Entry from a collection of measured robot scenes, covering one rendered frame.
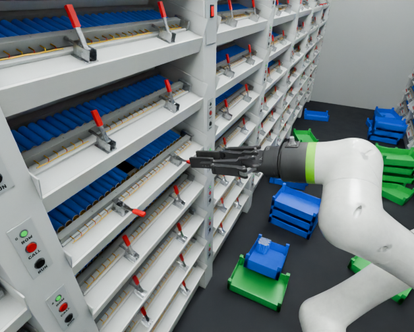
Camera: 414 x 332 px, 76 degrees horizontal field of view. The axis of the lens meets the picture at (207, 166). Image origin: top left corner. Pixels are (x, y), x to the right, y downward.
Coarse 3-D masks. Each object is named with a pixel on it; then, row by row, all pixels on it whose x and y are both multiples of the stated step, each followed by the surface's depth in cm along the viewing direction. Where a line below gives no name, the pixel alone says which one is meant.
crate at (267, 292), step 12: (240, 264) 164; (240, 276) 158; (252, 276) 158; (264, 276) 158; (288, 276) 150; (228, 288) 151; (240, 288) 146; (252, 288) 152; (264, 288) 152; (276, 288) 152; (264, 300) 141; (276, 300) 146
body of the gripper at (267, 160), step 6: (264, 150) 61; (270, 150) 60; (276, 150) 60; (246, 156) 66; (258, 156) 64; (264, 156) 60; (270, 156) 60; (276, 156) 59; (246, 162) 63; (252, 162) 62; (258, 162) 62; (264, 162) 60; (270, 162) 59; (276, 162) 59; (258, 168) 61; (264, 168) 60; (270, 168) 60; (276, 168) 59; (264, 174) 62; (270, 174) 61; (276, 174) 60
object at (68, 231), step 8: (184, 136) 98; (176, 144) 93; (184, 144) 97; (168, 152) 89; (176, 152) 92; (160, 160) 85; (144, 168) 81; (152, 168) 83; (136, 176) 77; (144, 176) 80; (152, 176) 81; (128, 184) 74; (112, 192) 71; (120, 192) 71; (128, 192) 74; (104, 200) 68; (96, 208) 66; (104, 208) 68; (80, 216) 63; (88, 216) 64; (104, 216) 66; (72, 224) 61; (80, 224) 62; (64, 232) 59; (72, 232) 60; (80, 232) 61; (64, 240) 59
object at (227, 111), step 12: (240, 84) 151; (252, 84) 153; (228, 96) 135; (240, 96) 144; (252, 96) 149; (216, 108) 121; (228, 108) 130; (240, 108) 134; (216, 120) 118; (228, 120) 121; (216, 132) 111
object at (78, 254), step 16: (176, 128) 103; (192, 128) 100; (192, 144) 100; (160, 176) 83; (176, 176) 90; (144, 192) 77; (160, 192) 84; (144, 208) 78; (96, 224) 65; (112, 224) 67; (128, 224) 73; (80, 240) 61; (96, 240) 62; (80, 256) 59
